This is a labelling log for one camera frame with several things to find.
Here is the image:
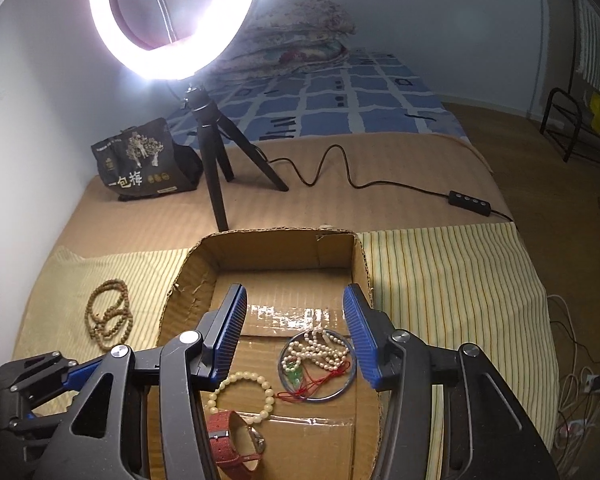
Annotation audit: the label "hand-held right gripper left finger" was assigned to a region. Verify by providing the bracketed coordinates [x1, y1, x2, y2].
[45, 284, 248, 480]

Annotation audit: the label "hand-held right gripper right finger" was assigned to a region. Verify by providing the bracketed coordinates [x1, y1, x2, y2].
[342, 283, 561, 480]

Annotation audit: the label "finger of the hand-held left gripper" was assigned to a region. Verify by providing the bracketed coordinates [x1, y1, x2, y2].
[0, 352, 112, 402]

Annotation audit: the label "metal bangle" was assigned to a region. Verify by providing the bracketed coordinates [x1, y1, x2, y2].
[278, 330, 357, 404]

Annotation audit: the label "pearl necklace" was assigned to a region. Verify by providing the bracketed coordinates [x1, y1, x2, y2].
[286, 327, 353, 373]

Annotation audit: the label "white bead bracelet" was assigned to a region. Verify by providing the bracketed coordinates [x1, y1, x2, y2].
[208, 371, 276, 423]

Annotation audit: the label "red cord jade pendant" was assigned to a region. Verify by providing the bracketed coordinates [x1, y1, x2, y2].
[276, 355, 346, 402]

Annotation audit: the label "red strap wristwatch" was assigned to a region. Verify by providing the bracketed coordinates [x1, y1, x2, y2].
[205, 409, 268, 472]

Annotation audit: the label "cardboard box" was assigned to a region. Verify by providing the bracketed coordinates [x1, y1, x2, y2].
[145, 227, 387, 480]

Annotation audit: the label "yellow striped cloth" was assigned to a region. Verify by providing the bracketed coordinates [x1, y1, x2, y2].
[12, 222, 561, 480]

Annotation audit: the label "black inline light controller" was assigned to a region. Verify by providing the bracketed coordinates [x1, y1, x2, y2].
[448, 190, 494, 217]

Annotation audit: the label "black mini tripod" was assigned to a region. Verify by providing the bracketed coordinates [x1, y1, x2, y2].
[184, 82, 290, 232]

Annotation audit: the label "black printed snack bag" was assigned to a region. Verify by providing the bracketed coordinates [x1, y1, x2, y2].
[91, 117, 203, 202]

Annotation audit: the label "blue checked bedsheet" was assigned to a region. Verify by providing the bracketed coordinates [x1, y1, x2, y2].
[167, 47, 463, 143]

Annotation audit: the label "black metal shoe rack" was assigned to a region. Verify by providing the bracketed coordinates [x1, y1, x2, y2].
[540, 87, 600, 171]

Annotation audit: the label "folded floral quilt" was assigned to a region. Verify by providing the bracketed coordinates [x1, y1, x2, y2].
[230, 0, 357, 80]

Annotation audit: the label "white knitted hanging cloth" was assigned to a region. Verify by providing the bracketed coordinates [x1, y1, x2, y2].
[572, 0, 600, 92]

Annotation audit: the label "brown wooden bead necklace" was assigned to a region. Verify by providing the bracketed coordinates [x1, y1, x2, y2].
[84, 280, 134, 353]

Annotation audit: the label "black power cable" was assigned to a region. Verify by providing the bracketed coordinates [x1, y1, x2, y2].
[267, 144, 513, 222]

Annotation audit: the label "white floor cables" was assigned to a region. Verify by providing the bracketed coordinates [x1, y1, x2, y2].
[547, 295, 600, 456]

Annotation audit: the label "white ring light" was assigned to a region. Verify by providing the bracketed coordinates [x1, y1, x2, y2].
[87, 0, 261, 81]

